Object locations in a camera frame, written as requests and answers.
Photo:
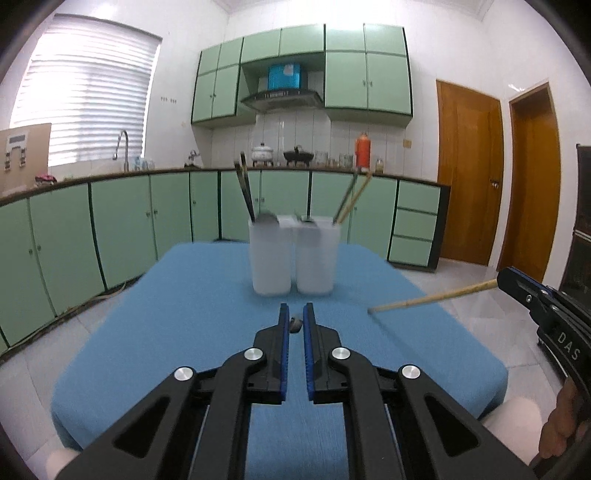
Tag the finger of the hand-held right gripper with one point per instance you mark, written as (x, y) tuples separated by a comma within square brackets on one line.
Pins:
[(524, 302), (517, 279)]

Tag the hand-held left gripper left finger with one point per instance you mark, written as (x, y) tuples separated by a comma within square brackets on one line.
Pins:
[(285, 360)]

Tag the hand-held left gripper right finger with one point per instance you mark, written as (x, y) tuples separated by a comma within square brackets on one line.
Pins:
[(308, 364)]

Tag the wooden chopstick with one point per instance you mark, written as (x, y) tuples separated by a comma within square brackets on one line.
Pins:
[(429, 298), (356, 198)]

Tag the white plastic utensil container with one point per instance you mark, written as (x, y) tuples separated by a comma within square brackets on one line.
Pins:
[(316, 258), (271, 258)]

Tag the dark metal spoon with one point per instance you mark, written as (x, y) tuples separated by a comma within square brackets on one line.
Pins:
[(307, 221)]

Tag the dark thin chopstick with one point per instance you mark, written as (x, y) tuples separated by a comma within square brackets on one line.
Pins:
[(345, 198)]

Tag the black chopstick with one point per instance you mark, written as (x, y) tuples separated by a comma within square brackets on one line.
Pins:
[(242, 184), (249, 184)]

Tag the person's right hand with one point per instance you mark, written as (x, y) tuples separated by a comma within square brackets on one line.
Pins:
[(556, 424)]

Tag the wooden door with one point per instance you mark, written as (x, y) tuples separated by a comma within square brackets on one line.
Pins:
[(531, 184), (466, 175)]

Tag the black cabinet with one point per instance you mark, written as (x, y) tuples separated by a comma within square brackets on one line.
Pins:
[(582, 207)]

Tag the blue table cloth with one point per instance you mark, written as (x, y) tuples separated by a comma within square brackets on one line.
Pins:
[(184, 323)]

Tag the small lidded jar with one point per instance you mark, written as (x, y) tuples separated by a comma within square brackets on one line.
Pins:
[(379, 166)]

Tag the red thermos flask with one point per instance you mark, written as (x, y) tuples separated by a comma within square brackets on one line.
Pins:
[(363, 151)]

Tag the black cooking pot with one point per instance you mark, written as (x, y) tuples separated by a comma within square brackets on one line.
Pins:
[(298, 157)]

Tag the row of glass jars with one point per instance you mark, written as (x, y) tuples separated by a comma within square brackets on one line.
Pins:
[(334, 160)]

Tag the white lidded pot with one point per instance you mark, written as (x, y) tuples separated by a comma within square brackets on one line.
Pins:
[(263, 154)]

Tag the green base cabinets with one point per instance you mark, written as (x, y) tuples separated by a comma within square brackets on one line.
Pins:
[(124, 221)]

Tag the steel range hood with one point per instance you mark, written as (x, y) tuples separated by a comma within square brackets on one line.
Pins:
[(281, 99)]

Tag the steel kitchen faucet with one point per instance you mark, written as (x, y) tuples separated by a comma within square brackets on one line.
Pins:
[(124, 147)]

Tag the blue box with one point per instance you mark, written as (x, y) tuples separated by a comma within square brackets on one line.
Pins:
[(285, 77)]

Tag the red cloth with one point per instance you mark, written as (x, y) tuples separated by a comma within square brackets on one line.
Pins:
[(45, 178)]

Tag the cardboard board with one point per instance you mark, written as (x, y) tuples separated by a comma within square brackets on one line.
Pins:
[(37, 157)]

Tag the white window blinds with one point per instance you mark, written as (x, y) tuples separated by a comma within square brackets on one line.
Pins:
[(83, 92)]

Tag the green wall cabinets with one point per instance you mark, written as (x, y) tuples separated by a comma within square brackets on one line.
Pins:
[(388, 78)]

